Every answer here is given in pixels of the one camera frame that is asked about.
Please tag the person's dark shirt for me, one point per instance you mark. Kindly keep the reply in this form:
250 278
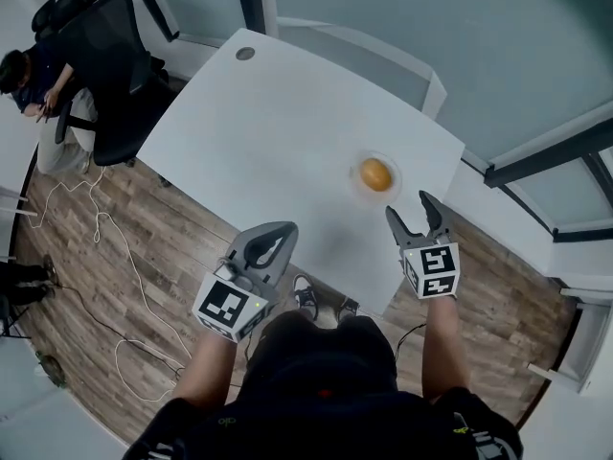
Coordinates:
325 420

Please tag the person's left forearm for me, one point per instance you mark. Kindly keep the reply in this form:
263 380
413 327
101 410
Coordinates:
206 372

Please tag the black office chair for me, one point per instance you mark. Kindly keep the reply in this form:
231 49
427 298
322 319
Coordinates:
110 65

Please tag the clear glass plate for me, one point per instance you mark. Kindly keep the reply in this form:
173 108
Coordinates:
373 199

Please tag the person's left shoe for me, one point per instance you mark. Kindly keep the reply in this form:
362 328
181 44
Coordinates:
305 297

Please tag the brown potato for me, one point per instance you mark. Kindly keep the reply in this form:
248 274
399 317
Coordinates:
376 174

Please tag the white side table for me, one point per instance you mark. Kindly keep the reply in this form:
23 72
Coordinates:
594 333

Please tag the black phone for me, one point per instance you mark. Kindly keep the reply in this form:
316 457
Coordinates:
45 113

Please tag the person's shoe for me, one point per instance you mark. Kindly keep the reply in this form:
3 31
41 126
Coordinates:
348 308
305 297

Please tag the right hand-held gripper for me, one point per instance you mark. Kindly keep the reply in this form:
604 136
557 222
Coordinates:
433 269

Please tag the grey round table grommet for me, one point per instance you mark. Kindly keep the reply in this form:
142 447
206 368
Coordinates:
245 53

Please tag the person's right forearm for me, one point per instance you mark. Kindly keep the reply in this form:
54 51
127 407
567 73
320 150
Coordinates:
443 348

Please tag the person's right shoe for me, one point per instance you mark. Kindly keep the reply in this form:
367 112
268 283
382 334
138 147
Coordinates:
348 308

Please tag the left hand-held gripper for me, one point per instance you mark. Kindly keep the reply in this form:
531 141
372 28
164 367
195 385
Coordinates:
225 305

